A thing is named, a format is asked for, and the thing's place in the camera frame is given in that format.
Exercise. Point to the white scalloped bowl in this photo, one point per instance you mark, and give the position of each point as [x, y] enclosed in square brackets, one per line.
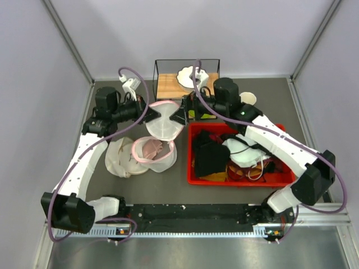
[185, 79]

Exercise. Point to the black wire wooden shelf rack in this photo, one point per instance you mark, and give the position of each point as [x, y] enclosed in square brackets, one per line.
[165, 85]

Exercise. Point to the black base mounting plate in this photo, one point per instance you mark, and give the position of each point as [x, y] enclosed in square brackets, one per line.
[207, 218]

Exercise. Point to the blue mug white interior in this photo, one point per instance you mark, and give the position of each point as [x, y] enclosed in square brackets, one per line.
[248, 98]

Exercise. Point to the black garment in bin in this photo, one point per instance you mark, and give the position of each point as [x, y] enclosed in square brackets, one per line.
[210, 155]

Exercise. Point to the white mesh laundry bag pink zipper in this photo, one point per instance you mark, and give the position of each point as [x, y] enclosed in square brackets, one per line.
[162, 129]

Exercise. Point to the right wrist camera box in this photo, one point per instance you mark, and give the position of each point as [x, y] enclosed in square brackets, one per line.
[201, 77]

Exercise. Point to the white bra in bin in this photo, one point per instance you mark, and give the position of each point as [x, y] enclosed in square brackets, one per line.
[243, 152]

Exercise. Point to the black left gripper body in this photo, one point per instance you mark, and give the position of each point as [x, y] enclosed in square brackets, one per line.
[139, 107]

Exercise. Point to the aluminium frame rail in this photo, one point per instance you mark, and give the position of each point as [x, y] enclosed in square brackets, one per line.
[323, 214]

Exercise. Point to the cream mesh laundry bag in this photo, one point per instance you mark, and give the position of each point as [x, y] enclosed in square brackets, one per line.
[119, 160]

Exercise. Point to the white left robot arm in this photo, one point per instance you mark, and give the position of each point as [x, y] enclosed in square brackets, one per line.
[65, 207]

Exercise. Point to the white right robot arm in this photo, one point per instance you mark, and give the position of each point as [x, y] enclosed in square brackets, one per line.
[314, 170]

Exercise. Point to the red plastic bin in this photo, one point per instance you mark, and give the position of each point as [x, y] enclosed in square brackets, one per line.
[272, 173]

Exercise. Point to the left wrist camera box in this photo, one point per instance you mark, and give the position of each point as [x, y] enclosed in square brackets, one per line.
[130, 85]

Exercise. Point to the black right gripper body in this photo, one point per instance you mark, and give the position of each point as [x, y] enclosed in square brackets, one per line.
[193, 101]

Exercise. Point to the pink bra in bag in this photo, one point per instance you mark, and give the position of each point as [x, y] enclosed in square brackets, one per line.
[151, 148]

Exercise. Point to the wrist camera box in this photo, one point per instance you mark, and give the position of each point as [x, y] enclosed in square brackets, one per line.
[130, 85]
[201, 77]

